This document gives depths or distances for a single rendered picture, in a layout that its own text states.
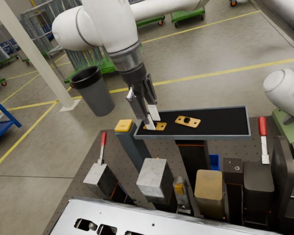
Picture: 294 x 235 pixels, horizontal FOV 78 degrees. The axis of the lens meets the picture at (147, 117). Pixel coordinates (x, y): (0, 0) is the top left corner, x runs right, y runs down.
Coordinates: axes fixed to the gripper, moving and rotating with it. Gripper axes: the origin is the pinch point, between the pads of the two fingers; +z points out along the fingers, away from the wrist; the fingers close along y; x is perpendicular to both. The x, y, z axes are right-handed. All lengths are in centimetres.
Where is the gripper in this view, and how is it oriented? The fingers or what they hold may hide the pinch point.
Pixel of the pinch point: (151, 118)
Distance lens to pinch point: 63.9
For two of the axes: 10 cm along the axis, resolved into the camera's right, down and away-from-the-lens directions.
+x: 8.6, 0.5, -5.1
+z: 3.1, 7.4, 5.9
